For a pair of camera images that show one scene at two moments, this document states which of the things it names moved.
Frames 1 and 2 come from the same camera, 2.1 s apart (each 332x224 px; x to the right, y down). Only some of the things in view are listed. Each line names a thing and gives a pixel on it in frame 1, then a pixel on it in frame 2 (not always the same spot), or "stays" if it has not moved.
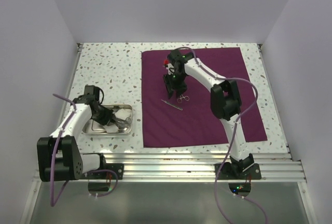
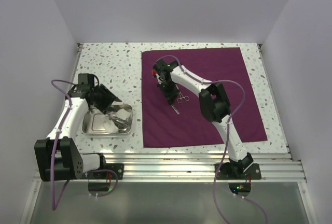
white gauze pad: [123, 113] stays
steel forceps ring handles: [186, 98] stays
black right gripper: [171, 86] to [170, 96]
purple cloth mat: [188, 118] stays
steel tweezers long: [172, 105] to [175, 109]
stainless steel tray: [122, 118] stays
